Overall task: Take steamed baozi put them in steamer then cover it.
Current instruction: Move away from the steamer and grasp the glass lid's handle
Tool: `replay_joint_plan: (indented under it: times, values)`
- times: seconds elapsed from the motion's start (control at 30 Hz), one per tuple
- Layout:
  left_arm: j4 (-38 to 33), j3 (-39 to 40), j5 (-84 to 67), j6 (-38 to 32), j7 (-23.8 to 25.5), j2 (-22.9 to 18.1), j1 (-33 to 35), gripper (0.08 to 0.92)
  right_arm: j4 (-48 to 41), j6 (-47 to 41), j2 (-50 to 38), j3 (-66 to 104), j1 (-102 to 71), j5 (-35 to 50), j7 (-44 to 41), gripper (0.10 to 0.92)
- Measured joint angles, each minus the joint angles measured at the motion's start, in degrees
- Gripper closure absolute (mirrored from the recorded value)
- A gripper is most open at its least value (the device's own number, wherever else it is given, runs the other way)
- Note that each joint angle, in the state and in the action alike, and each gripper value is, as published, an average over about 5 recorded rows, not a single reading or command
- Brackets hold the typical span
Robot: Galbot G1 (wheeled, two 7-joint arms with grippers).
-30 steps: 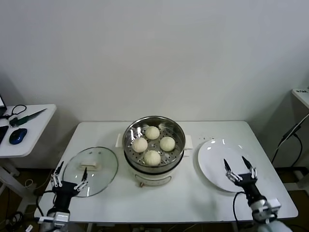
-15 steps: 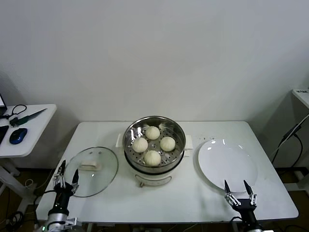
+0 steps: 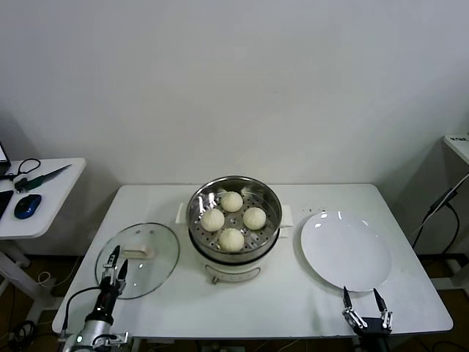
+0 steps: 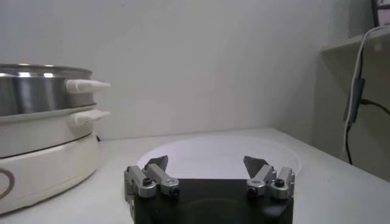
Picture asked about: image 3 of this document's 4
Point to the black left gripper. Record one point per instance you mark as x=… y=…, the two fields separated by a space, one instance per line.
x=108 y=300

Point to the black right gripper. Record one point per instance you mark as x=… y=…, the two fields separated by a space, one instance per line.
x=372 y=327

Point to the white steamed baozi bun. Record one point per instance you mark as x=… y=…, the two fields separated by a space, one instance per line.
x=254 y=218
x=213 y=220
x=231 y=201
x=231 y=240

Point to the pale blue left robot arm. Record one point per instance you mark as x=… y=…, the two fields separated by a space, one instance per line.
x=86 y=335

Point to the large white round plate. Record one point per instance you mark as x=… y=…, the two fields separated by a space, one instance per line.
x=346 y=253

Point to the white side table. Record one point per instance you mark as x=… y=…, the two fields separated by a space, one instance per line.
x=55 y=205

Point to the blue black computer mouse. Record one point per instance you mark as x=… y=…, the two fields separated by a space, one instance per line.
x=27 y=206

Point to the cream electric cooker base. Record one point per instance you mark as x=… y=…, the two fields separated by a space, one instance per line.
x=231 y=269

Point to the black phone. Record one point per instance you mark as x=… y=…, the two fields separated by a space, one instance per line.
x=4 y=203

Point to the small black desk object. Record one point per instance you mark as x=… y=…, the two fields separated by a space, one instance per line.
x=459 y=139

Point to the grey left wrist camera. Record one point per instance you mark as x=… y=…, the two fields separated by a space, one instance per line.
x=113 y=338

